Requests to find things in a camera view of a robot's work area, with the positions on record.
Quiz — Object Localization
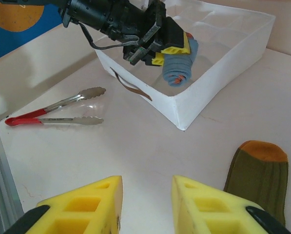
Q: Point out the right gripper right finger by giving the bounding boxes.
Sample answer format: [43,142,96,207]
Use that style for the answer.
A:
[172,175,291,234]

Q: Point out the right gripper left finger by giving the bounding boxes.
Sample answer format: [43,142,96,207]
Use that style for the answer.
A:
[3,175,123,234]

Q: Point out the grey-blue striped sock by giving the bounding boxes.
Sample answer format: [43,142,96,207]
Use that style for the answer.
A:
[161,31,199,88]

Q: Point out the olive striped sock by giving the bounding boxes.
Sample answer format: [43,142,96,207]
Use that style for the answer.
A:
[223,140,289,227]

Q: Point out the white fabric organizer box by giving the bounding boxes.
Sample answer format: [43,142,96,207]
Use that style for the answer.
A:
[94,0,276,132]

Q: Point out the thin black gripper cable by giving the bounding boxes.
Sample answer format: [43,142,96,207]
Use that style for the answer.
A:
[80,23,136,51]

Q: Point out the aluminium side rail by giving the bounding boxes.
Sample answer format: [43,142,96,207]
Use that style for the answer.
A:
[0,114,24,234]

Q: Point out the red-handled metal tongs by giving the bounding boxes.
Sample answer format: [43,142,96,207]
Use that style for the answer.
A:
[4,87,107,127]

